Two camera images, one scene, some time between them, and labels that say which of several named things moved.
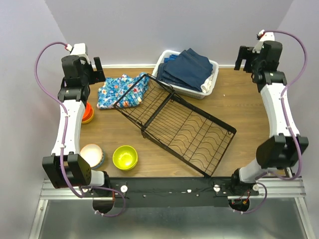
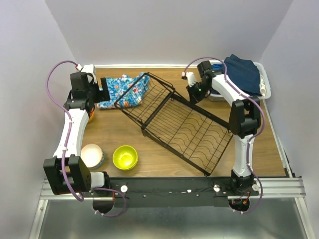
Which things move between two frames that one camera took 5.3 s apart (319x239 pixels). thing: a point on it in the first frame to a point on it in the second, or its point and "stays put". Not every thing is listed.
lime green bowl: (125, 157) stays put
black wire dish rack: (170, 122) stays put
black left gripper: (97, 75) to (102, 95)
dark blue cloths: (188, 69) to (244, 74)
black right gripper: (244, 53) to (194, 97)
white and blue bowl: (93, 154) stays put
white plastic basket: (181, 91) to (263, 71)
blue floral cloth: (110, 89) stays put
